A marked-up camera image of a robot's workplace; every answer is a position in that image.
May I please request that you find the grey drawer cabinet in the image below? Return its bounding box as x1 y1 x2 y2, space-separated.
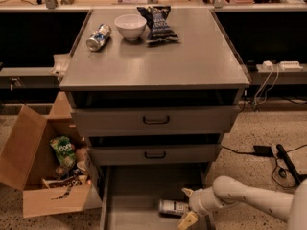
59 7 251 230

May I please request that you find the silver blue soda can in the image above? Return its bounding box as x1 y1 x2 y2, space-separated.
86 24 112 52

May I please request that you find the black power adapter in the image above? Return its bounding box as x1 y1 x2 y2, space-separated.
253 145 273 157

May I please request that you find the grey bottom drawer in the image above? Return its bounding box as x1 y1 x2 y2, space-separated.
100 164 207 230

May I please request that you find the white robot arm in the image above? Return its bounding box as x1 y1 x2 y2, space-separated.
177 176 307 230

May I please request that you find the green snack bag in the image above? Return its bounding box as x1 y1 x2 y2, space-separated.
49 136 76 169

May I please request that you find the grey top drawer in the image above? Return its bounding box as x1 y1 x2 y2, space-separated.
71 105 239 137

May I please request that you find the blue chip bag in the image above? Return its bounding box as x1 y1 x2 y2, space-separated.
137 6 178 43

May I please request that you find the white power strip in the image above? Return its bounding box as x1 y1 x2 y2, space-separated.
279 61 302 70

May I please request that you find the grey drawer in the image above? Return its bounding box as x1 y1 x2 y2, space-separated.
100 164 207 230
88 144 221 166
71 105 239 137

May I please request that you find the grey middle drawer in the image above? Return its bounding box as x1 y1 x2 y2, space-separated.
88 144 221 166

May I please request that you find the white bowl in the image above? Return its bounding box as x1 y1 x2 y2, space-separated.
114 14 147 41

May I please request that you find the brown cardboard box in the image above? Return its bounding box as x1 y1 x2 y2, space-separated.
0 92 102 218

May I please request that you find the black bar on floor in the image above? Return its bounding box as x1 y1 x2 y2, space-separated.
276 144 307 186

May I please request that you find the black cable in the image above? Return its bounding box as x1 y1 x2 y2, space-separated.
221 143 307 189

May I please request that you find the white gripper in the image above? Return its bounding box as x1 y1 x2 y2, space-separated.
177 187 224 230

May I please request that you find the white plug adapter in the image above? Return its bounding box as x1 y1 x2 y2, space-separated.
262 60 273 70

